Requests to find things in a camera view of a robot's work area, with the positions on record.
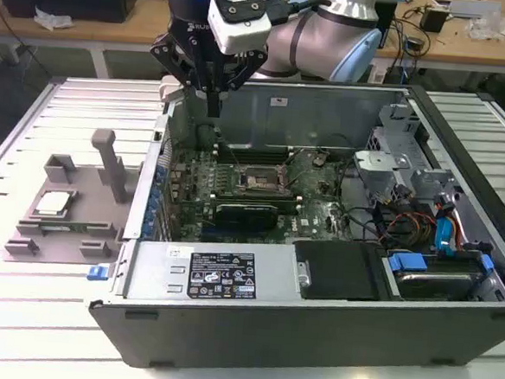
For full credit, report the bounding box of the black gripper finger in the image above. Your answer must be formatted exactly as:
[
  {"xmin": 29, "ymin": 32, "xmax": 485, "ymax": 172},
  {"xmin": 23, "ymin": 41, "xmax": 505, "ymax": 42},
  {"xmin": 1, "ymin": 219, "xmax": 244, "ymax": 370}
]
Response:
[
  {"xmin": 213, "ymin": 47, "xmax": 270, "ymax": 122},
  {"xmin": 144, "ymin": 32, "xmax": 220, "ymax": 119}
]

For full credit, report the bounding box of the silver CPU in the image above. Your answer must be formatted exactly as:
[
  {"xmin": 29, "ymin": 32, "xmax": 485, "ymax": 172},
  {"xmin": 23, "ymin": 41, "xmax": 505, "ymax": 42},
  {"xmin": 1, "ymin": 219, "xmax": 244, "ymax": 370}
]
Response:
[{"xmin": 32, "ymin": 190, "xmax": 79, "ymax": 221}]

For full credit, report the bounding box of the CPU socket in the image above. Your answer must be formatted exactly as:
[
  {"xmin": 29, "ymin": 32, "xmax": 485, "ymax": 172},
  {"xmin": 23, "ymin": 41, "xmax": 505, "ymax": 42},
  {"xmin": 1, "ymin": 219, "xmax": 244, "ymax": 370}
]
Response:
[{"xmin": 236, "ymin": 161, "xmax": 291, "ymax": 197}]

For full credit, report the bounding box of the grey case corner latch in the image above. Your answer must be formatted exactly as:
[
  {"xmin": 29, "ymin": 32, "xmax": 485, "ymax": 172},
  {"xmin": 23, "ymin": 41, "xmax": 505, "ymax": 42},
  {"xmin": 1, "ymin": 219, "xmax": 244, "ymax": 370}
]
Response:
[{"xmin": 159, "ymin": 74, "xmax": 186, "ymax": 104}]

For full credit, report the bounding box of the wooden desk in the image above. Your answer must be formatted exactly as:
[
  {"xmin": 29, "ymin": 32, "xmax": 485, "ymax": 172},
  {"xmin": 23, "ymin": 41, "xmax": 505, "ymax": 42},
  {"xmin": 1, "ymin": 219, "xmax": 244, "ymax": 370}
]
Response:
[{"xmin": 0, "ymin": 0, "xmax": 505, "ymax": 108}]

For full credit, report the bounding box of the black RAM slot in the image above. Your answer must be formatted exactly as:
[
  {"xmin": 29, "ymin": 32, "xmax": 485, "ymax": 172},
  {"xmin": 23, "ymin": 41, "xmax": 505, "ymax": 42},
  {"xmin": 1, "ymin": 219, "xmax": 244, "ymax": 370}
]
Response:
[{"xmin": 217, "ymin": 142, "xmax": 291, "ymax": 157}]

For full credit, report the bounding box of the crumpled white paper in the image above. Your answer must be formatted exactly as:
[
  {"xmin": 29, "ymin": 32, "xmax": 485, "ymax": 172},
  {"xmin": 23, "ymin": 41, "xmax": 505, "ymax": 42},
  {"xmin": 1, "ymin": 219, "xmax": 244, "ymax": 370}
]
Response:
[{"xmin": 32, "ymin": 6, "xmax": 74, "ymax": 34}]

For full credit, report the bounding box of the tall black box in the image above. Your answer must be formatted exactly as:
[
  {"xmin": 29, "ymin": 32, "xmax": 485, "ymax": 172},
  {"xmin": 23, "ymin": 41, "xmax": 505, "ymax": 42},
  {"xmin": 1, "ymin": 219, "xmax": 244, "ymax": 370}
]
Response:
[{"xmin": 372, "ymin": 0, "xmax": 400, "ymax": 51}]

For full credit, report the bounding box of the green motherboard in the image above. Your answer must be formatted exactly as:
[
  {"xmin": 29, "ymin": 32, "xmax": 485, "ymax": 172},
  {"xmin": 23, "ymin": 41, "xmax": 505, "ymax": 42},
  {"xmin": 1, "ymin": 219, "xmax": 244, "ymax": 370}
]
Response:
[{"xmin": 162, "ymin": 138, "xmax": 360, "ymax": 254}]

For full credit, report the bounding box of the black graphics card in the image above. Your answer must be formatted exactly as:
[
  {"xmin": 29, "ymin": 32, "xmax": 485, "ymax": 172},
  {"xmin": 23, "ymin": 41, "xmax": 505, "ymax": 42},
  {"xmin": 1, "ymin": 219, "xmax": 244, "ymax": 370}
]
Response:
[{"xmin": 212, "ymin": 199, "xmax": 281, "ymax": 234}]

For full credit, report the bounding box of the silver metal drive cage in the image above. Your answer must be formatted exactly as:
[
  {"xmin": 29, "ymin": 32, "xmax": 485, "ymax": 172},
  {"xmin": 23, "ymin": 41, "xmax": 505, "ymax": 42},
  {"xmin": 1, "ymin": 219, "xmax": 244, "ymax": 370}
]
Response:
[{"xmin": 348, "ymin": 99, "xmax": 467, "ymax": 209}]

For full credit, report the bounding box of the grey parts rack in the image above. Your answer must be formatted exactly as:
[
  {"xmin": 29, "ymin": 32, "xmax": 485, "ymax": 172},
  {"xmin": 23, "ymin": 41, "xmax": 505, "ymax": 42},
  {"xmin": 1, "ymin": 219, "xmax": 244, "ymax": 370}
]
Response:
[{"xmin": 1, "ymin": 122, "xmax": 132, "ymax": 271}]

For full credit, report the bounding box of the small black cube device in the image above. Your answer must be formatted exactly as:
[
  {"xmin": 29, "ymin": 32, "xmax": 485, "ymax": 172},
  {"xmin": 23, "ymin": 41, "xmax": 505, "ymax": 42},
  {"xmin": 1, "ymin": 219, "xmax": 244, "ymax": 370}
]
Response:
[{"xmin": 419, "ymin": 4, "xmax": 448, "ymax": 34}]

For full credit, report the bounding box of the green RAM stick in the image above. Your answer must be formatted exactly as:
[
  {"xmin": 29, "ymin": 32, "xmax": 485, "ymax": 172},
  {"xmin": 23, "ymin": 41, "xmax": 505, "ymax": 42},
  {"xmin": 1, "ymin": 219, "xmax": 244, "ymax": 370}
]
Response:
[{"xmin": 18, "ymin": 218, "xmax": 109, "ymax": 235}]

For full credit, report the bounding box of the black drive unit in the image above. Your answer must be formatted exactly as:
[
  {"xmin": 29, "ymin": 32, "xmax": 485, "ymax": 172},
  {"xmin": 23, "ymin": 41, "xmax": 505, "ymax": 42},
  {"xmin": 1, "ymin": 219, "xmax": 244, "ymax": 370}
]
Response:
[{"xmin": 290, "ymin": 238, "xmax": 395, "ymax": 305}]

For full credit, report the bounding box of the grey power supply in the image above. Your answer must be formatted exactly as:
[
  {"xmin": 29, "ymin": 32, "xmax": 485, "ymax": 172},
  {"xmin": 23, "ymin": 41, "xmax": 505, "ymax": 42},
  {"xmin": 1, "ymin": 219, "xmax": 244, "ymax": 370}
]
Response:
[{"xmin": 121, "ymin": 232, "xmax": 306, "ymax": 311}]

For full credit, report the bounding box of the grey flat box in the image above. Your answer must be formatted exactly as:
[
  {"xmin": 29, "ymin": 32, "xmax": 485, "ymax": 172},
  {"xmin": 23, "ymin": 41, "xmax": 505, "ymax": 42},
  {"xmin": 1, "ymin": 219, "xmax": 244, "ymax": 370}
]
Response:
[{"xmin": 430, "ymin": 0, "xmax": 503, "ymax": 22}]

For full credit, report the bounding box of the blue case latch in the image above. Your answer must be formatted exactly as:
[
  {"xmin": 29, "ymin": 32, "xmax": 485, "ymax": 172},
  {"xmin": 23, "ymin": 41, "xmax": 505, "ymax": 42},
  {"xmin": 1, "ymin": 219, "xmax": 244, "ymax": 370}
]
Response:
[{"xmin": 86, "ymin": 264, "xmax": 109, "ymax": 283}]

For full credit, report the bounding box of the clear plastic bag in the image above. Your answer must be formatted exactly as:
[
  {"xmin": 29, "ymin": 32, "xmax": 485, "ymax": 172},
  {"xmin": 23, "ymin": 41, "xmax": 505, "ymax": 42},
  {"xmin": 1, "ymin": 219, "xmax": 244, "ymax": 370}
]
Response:
[{"xmin": 464, "ymin": 9, "xmax": 505, "ymax": 43}]

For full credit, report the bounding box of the black grey PC case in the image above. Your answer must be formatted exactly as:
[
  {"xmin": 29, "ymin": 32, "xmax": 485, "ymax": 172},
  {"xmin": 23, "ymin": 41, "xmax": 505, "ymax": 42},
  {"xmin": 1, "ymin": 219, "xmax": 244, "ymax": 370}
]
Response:
[{"xmin": 85, "ymin": 63, "xmax": 505, "ymax": 379}]

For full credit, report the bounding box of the hard disk blue carrier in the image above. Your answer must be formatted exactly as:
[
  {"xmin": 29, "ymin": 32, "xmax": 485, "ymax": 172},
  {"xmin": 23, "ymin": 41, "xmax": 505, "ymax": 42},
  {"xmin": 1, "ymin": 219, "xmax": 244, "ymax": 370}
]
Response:
[{"xmin": 383, "ymin": 246, "xmax": 496, "ymax": 307}]

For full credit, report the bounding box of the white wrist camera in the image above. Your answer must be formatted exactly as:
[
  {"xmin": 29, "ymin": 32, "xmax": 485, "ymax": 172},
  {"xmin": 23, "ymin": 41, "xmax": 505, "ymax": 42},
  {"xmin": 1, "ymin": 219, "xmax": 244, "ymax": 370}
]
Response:
[{"xmin": 204, "ymin": 0, "xmax": 275, "ymax": 58}]

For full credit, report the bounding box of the black wire connector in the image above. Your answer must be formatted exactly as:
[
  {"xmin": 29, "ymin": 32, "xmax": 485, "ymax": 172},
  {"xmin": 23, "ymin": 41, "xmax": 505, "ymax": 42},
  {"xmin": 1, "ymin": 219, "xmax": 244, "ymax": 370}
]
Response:
[{"xmin": 392, "ymin": 185, "xmax": 414, "ymax": 206}]

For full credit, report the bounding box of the coloured power wire bundle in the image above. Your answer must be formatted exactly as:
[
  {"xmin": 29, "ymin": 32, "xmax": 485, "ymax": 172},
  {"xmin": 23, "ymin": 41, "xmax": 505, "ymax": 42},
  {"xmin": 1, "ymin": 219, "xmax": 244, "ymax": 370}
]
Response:
[{"xmin": 389, "ymin": 209, "xmax": 438, "ymax": 249}]

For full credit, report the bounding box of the blue data wire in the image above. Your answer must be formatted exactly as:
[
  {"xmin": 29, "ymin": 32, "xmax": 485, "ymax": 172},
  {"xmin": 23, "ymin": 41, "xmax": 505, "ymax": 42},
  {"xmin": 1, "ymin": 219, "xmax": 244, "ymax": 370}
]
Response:
[{"xmin": 430, "ymin": 202, "xmax": 459, "ymax": 258}]

